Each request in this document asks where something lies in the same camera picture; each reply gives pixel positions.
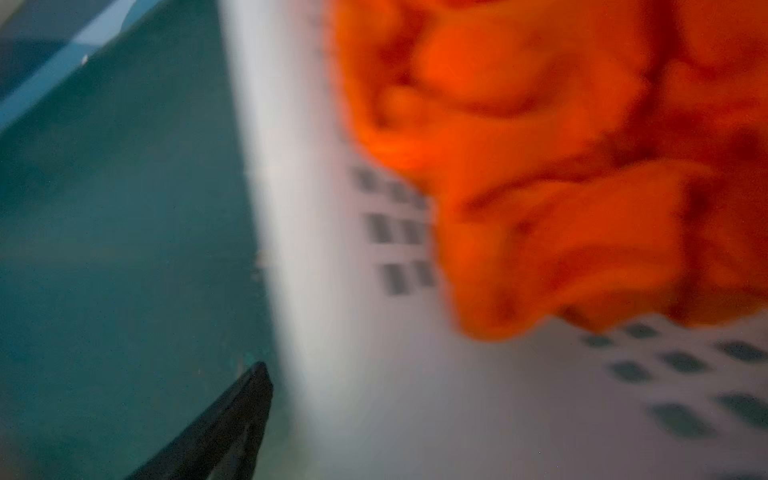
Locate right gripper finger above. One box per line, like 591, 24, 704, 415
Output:
128, 362, 274, 480

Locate white plastic laundry basket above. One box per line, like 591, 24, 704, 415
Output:
220, 1, 767, 479

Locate orange t shirt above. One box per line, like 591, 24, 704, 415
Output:
331, 1, 767, 340

